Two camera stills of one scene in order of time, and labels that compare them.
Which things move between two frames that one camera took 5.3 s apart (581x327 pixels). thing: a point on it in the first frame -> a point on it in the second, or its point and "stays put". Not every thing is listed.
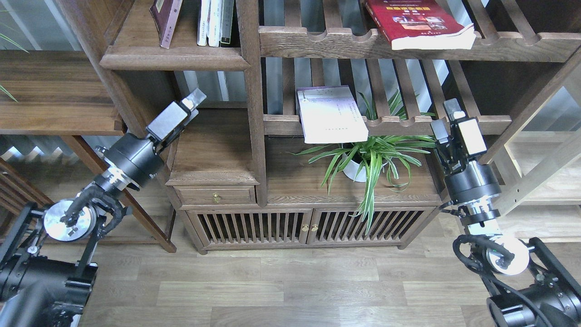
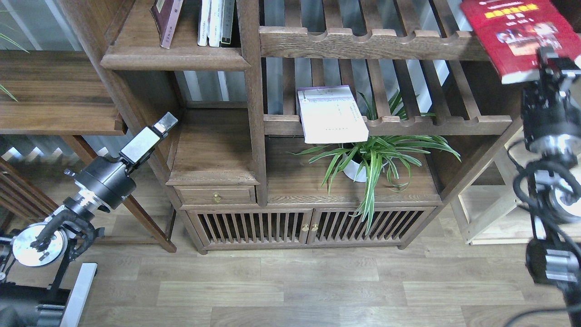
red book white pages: [411, 25] -> [510, 31]
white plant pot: [350, 169] stays put
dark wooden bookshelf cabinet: [316, 121] stays put
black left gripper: [138, 159] -> [110, 180]
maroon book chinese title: [166, 14] stays put
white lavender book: [330, 114] stays put
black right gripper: [468, 179] -> [551, 121]
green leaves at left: [14, 42] stays put
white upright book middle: [214, 22] stays put
